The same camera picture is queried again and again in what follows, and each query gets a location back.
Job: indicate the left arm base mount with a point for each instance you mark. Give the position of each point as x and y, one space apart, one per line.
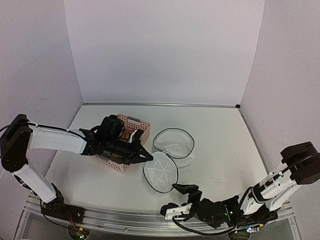
58 209

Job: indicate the pink perforated plastic basket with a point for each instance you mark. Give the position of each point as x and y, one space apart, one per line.
131 124

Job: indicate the aluminium front rail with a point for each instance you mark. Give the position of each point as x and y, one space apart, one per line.
145 223

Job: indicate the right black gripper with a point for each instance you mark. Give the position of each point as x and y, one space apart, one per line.
186 189

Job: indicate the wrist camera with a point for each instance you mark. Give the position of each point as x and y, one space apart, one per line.
135 135
173 211

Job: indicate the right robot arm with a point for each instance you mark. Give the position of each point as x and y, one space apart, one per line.
300 165

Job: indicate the white mesh laundry bag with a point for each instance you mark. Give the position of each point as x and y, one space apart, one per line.
174 148

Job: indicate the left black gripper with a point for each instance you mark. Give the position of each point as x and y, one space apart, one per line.
130 159

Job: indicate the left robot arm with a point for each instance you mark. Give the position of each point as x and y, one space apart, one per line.
22 135

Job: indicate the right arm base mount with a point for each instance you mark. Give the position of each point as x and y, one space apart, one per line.
256 218

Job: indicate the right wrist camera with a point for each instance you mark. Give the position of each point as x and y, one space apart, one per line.
173 211

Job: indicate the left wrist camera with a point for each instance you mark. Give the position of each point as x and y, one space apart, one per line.
135 135

